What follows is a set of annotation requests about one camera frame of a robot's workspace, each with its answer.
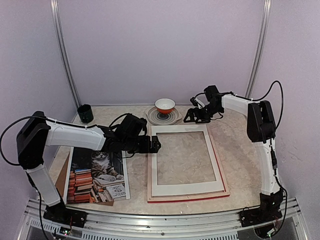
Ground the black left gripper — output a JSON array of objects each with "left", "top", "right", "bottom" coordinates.
[{"left": 122, "top": 135, "right": 162, "bottom": 154}]

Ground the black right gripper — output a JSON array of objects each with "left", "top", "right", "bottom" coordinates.
[{"left": 186, "top": 103, "right": 222, "bottom": 123}]

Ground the white mat board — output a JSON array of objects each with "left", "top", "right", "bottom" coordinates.
[{"left": 147, "top": 124, "right": 229, "bottom": 202}]

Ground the cat photo print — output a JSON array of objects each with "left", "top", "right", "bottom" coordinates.
[{"left": 62, "top": 147, "right": 131, "bottom": 206}]

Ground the red wooden picture frame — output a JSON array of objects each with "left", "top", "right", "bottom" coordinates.
[{"left": 147, "top": 124, "right": 230, "bottom": 204}]

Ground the brown backing board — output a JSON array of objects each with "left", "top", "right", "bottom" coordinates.
[{"left": 55, "top": 157, "right": 114, "bottom": 208}]

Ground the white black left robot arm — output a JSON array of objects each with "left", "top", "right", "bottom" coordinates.
[{"left": 16, "top": 111, "right": 161, "bottom": 223}]

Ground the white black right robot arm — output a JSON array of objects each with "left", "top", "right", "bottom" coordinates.
[{"left": 183, "top": 85, "right": 284, "bottom": 222}]

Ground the grey striped plate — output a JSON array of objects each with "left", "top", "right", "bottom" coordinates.
[{"left": 145, "top": 106, "right": 182, "bottom": 126}]

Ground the orange white bowl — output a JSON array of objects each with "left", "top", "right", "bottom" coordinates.
[{"left": 155, "top": 98, "right": 176, "bottom": 114}]

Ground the dark green mug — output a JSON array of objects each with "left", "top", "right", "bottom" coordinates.
[{"left": 77, "top": 104, "right": 94, "bottom": 124}]

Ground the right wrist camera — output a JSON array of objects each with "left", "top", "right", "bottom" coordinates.
[{"left": 190, "top": 97, "right": 205, "bottom": 109}]

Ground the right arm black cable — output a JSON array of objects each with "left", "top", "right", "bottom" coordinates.
[{"left": 254, "top": 80, "right": 285, "bottom": 131}]

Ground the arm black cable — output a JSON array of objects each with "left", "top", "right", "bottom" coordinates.
[
  {"left": 0, "top": 115, "right": 41, "bottom": 166},
  {"left": 254, "top": 80, "right": 285, "bottom": 131}
]

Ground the right aluminium post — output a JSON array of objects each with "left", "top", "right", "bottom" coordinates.
[{"left": 244, "top": 0, "right": 272, "bottom": 99}]

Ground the aluminium post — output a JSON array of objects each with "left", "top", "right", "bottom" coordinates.
[
  {"left": 244, "top": 0, "right": 272, "bottom": 99},
  {"left": 50, "top": 0, "right": 82, "bottom": 109}
]

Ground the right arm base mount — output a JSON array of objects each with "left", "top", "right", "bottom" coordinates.
[{"left": 239, "top": 207, "right": 283, "bottom": 228}]

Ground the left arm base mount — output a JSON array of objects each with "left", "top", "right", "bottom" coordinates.
[{"left": 43, "top": 204, "right": 88, "bottom": 228}]

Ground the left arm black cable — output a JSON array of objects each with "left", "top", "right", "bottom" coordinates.
[{"left": 0, "top": 115, "right": 41, "bottom": 166}]

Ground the left aluminium post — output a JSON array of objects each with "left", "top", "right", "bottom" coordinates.
[{"left": 50, "top": 0, "right": 82, "bottom": 109}]

